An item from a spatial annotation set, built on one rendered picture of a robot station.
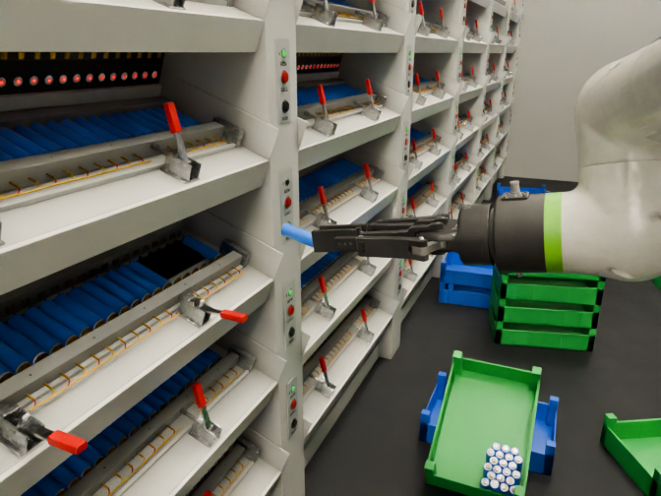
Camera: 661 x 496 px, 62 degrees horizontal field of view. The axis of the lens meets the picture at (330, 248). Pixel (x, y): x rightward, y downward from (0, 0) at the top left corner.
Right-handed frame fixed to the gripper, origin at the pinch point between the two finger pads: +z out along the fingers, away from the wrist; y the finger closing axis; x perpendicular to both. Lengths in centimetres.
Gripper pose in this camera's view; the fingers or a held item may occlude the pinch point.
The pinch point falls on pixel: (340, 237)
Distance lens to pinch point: 74.0
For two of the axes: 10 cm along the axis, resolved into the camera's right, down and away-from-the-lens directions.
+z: -9.0, 0.1, 4.3
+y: -4.1, 3.0, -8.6
